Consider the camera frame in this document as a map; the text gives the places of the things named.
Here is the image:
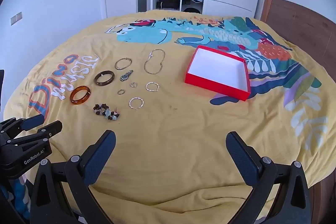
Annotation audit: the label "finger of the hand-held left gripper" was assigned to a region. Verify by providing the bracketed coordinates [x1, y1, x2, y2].
[0, 114, 45, 136]
[8, 120, 63, 153]

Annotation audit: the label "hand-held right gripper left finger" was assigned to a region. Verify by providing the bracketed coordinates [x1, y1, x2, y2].
[29, 130, 116, 224]

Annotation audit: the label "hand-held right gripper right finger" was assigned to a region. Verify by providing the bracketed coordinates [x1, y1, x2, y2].
[226, 131, 313, 224]

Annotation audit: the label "amber orange bangle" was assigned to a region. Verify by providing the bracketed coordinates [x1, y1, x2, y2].
[70, 85, 91, 106]

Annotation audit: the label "brown beaded bracelet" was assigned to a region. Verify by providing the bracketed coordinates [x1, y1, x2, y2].
[93, 102, 120, 121]

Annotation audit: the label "dark brown bangle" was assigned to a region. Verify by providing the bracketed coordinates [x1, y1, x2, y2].
[94, 70, 115, 86]

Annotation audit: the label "silver wristwatch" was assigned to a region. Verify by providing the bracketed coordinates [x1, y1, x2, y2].
[120, 70, 134, 82]

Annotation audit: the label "red cardboard box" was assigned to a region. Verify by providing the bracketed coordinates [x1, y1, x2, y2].
[184, 45, 252, 102]

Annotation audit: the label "person's blue patterned clothing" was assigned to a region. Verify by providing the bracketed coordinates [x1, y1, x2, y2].
[0, 178, 30, 220]

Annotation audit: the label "yellow dinosaur printed blanket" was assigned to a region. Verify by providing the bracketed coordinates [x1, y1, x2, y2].
[4, 9, 336, 224]

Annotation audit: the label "wooden headboard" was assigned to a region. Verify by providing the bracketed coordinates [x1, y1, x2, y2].
[256, 0, 336, 83]

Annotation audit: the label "folded black clothes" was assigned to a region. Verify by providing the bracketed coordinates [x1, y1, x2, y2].
[157, 0, 181, 10]

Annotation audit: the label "silver bangle bracelet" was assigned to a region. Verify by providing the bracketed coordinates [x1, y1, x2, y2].
[114, 57, 132, 71]

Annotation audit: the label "wall light switch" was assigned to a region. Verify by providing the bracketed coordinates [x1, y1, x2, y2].
[10, 12, 23, 25]

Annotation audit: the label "silver chain necklace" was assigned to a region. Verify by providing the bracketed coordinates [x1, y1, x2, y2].
[143, 49, 166, 74]

